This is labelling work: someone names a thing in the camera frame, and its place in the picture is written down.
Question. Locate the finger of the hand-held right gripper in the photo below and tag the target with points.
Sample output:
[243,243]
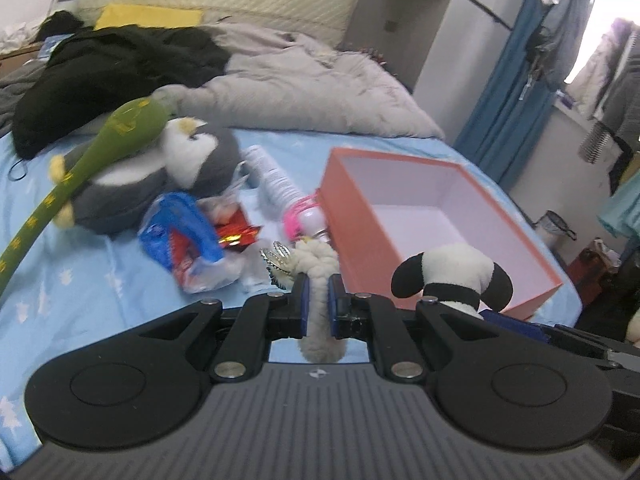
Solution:
[515,327]

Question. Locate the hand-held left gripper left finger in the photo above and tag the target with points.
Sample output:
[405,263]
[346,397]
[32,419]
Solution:
[304,306]

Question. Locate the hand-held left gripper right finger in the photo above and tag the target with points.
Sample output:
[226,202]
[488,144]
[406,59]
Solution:
[334,306]

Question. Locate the panda plush toy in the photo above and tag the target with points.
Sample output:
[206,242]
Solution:
[460,265]

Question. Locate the pink cardboard box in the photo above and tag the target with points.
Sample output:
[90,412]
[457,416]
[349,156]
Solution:
[350,220]

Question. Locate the red foil packet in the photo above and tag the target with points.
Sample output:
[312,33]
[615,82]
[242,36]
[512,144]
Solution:
[235,232]

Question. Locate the blue plastic snack bag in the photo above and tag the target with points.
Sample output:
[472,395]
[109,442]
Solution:
[175,220]

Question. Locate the green long plush toy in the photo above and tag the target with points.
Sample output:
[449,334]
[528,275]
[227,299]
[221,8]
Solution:
[130,120]

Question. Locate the silver crown ornament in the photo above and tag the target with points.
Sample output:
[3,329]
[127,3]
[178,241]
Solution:
[277,256]

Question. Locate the brown bag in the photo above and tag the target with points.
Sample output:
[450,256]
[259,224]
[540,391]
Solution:
[595,262]

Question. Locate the pink small toy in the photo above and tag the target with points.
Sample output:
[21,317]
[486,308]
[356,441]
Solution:
[295,215]

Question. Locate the mesh trash bin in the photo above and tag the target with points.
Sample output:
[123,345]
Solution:
[552,227]

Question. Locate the white spray bottle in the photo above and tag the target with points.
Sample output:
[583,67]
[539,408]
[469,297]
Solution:
[272,172]

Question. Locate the teal cloth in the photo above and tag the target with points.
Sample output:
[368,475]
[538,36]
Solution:
[620,205]

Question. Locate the grey penguin plush toy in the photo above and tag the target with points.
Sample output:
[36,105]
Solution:
[215,150]

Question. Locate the striped hanging garment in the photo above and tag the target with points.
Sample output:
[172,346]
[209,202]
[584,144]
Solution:
[594,141]

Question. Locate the blue star bedsheet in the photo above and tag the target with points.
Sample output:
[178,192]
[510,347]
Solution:
[100,270]

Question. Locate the grey duvet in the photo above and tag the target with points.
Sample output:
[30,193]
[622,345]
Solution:
[310,85]

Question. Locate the blue curtain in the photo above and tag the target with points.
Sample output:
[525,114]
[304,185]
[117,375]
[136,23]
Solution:
[505,85]

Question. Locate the row of small bottles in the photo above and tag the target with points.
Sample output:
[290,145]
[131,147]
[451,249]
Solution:
[372,54]

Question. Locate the white hanging jacket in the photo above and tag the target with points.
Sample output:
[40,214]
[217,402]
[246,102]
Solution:
[600,70]

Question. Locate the grey hanging garment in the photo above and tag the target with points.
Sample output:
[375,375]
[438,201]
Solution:
[567,30]

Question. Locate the black jacket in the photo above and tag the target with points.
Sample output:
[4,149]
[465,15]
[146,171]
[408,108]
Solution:
[100,70]

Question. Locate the black curtain rod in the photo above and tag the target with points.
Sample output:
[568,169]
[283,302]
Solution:
[480,4]

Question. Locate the yellow pillow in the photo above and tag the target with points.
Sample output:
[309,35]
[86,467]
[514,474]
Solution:
[145,15]

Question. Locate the dark grey cloth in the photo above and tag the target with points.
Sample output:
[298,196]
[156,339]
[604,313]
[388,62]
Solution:
[7,105]

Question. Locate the dark cloth bundle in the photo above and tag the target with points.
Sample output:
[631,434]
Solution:
[60,24]

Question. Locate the wooden nightstand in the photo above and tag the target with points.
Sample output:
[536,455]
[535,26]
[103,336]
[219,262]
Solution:
[20,57]

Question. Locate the white crumpled cloth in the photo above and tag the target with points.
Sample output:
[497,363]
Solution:
[15,34]

